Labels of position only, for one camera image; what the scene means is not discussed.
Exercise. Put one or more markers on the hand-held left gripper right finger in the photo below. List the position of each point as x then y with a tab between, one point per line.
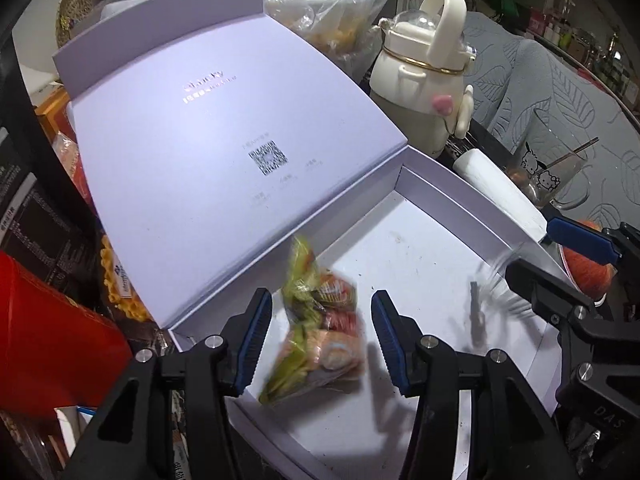
387	340

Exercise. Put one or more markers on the clear plastic bag of food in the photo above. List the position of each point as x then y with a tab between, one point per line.
330	15

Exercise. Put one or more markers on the row of small bottles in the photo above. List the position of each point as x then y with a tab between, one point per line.
585	45

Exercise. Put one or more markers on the thin wooden stick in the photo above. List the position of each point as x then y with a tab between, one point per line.
575	152

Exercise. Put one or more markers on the orange box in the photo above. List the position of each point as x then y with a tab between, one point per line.
55	110

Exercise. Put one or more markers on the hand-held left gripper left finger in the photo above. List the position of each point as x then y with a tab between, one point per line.
252	340

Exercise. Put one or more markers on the red apple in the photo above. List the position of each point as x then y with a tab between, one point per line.
590	275

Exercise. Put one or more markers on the red box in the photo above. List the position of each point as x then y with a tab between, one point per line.
50	335

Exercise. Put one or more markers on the black printed box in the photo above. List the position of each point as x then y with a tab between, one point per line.
40	230

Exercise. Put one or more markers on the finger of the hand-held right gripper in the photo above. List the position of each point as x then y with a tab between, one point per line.
575	237
540	287

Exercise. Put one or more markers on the green orange snack packet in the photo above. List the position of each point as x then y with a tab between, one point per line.
320	350

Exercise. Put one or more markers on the cream water bottle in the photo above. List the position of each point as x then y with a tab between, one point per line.
410	85

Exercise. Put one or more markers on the lavender gift box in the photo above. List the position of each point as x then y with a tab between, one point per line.
200	160

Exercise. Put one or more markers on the round woven mat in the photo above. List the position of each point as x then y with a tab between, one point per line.
72	5

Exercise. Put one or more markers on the cartoon print glass mug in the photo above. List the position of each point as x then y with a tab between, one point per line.
545	170

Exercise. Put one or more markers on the grey leaf pattern cloth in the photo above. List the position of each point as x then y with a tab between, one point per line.
550	75

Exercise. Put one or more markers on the white paper roll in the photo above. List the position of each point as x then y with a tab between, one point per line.
495	185

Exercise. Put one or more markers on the yellow ridged snack packet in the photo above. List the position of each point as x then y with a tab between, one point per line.
120	285

